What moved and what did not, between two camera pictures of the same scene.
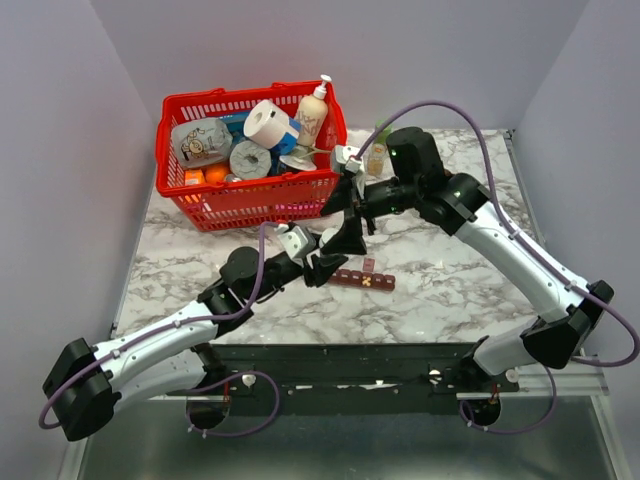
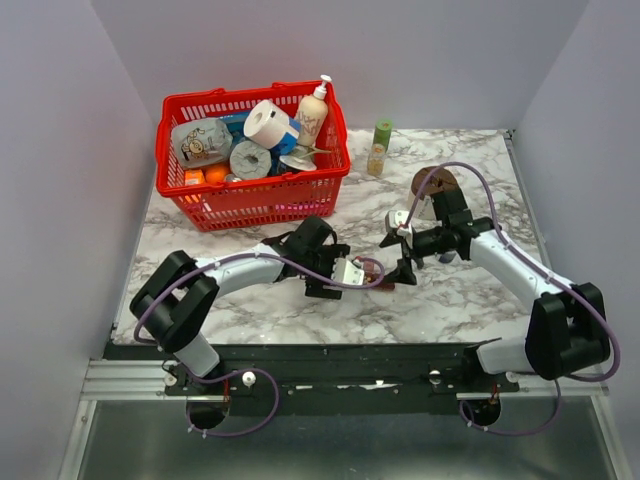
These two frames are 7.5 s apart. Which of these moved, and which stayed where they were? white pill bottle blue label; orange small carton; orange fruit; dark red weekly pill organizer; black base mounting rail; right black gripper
Moved: right black gripper; white pill bottle blue label
Stayed: dark red weekly pill organizer; orange fruit; orange small carton; black base mounting rail
